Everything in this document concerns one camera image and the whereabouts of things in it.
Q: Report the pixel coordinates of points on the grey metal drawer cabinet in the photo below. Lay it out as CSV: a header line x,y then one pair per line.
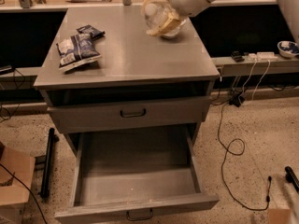
x,y
133,65

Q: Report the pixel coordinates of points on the black power adapter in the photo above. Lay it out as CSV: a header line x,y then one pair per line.
x,y
237,100

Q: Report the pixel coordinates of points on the upper grey drawer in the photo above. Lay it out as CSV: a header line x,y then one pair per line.
x,y
103,117

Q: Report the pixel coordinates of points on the black remote on ledge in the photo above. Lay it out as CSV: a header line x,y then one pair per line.
x,y
237,57

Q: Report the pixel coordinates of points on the open middle drawer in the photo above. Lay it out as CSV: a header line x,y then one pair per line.
x,y
135,169

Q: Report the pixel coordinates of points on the black drawer handle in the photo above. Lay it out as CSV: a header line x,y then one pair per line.
x,y
139,215
133,114

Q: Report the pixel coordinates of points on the white power strip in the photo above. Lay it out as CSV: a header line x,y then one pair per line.
x,y
263,56

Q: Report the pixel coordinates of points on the black post at right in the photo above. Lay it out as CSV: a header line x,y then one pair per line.
x,y
292,178

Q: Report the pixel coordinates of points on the clear plastic water bottle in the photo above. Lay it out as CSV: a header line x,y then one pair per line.
x,y
155,8

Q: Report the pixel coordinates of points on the cardboard box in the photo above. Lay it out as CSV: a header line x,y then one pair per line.
x,y
16,174

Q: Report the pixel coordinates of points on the small dark snack bag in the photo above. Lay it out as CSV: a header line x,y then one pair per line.
x,y
93,32

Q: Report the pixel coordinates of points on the black middle drawer handle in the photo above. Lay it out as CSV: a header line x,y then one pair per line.
x,y
139,215

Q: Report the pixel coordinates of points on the large blue chip bag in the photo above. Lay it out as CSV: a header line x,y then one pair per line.
x,y
75,51

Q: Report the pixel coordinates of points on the black upper drawer handle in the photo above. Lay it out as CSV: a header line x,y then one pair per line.
x,y
133,114

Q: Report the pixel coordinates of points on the blue patterned bowl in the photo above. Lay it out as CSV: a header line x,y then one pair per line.
x,y
288,49

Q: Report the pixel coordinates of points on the white ceramic bowl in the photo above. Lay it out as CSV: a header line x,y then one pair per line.
x,y
174,33

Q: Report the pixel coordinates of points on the black bar on floor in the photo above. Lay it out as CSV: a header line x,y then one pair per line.
x,y
45,186

